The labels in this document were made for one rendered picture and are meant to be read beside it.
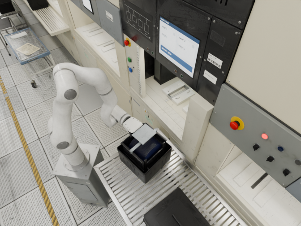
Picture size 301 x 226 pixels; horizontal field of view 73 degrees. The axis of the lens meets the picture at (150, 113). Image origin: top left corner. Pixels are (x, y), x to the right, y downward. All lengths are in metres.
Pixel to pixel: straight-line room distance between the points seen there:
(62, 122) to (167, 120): 0.80
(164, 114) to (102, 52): 1.10
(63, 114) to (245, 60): 0.92
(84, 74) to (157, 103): 0.82
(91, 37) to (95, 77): 1.63
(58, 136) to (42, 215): 1.32
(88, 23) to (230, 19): 2.37
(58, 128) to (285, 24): 1.12
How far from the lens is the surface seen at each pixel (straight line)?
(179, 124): 1.62
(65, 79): 1.05
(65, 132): 1.27
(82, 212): 2.33
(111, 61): 2.25
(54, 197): 2.48
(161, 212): 1.34
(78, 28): 2.94
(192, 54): 1.01
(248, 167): 1.55
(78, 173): 1.61
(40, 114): 3.19
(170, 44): 1.12
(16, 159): 2.89
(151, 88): 1.87
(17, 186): 2.72
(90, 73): 1.09
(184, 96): 1.77
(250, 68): 0.85
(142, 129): 1.28
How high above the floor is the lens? 2.17
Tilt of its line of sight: 51 degrees down
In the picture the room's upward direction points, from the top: 1 degrees counter-clockwise
